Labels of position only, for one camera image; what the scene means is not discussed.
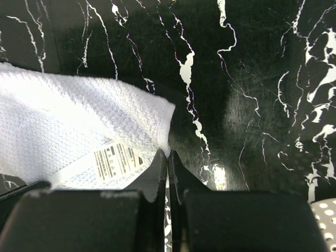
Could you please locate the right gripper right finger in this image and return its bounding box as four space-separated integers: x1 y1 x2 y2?
167 151 328 251

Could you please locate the light blue towel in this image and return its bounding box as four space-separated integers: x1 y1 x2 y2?
1 62 175 190

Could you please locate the white perforated plastic basket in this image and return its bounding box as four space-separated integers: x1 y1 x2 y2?
310 198 336 252

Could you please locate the black marble pattern mat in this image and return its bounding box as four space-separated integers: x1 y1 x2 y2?
0 0 336 205

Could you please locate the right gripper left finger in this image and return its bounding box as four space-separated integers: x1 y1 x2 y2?
1 150 167 251

